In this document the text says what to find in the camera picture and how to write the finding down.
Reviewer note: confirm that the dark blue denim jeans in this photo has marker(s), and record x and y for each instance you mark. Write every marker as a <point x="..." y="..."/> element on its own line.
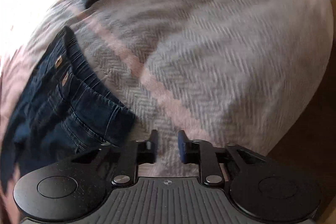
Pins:
<point x="64" y="109"/>

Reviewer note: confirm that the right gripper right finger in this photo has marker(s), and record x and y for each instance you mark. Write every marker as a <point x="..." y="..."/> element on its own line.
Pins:
<point x="187" y="149"/>

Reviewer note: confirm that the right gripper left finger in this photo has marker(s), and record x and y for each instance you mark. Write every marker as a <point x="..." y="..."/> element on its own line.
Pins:
<point x="149" y="148"/>

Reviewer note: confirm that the pink grey herringbone bedspread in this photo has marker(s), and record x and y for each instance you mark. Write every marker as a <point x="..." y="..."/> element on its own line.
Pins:
<point x="226" y="71"/>

